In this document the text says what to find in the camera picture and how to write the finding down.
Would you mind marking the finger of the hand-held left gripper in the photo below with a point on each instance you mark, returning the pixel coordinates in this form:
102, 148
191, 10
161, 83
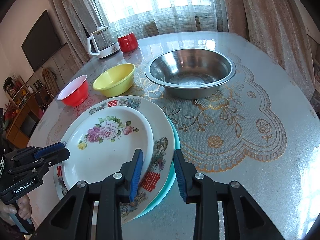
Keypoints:
57, 156
48, 150

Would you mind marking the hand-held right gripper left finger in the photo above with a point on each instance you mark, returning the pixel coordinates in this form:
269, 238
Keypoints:
136, 173

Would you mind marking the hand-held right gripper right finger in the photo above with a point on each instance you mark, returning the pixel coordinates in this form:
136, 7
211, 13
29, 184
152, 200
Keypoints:
180, 175

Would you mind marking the teal round plate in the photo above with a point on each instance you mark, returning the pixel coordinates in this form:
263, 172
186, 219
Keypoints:
176, 140

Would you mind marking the white plate with pink flowers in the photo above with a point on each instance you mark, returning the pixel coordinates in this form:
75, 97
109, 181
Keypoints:
107, 152

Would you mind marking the red plastic bowl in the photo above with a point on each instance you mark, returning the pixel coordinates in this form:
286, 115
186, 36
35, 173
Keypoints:
75, 95

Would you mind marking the yellow plastic bowl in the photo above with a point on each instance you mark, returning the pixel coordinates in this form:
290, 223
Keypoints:
115, 81

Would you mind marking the stainless steel bowl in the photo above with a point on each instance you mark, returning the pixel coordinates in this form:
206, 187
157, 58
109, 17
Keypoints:
190, 80

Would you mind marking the person's left hand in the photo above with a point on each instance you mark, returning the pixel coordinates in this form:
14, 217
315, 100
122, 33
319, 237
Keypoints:
25, 208

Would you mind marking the wooden cabinet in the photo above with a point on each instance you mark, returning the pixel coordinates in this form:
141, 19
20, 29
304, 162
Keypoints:
25, 122

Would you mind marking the small shelf with fruit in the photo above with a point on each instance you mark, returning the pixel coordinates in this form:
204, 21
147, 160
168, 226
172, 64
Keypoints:
15, 90

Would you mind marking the white glass electric kettle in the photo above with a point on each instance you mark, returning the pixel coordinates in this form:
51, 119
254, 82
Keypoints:
103, 42

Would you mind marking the red mug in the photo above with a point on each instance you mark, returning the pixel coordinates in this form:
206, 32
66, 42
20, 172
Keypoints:
128, 43

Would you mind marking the beige patterned curtain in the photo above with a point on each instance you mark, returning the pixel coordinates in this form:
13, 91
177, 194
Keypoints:
75, 17
270, 30

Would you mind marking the wooden chair back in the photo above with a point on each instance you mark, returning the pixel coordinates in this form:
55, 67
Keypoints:
151, 30
197, 24

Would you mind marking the white sheer curtain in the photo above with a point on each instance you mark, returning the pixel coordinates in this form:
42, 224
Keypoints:
162, 17

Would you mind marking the black wall television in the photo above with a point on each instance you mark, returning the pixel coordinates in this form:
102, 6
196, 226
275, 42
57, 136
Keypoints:
42, 41

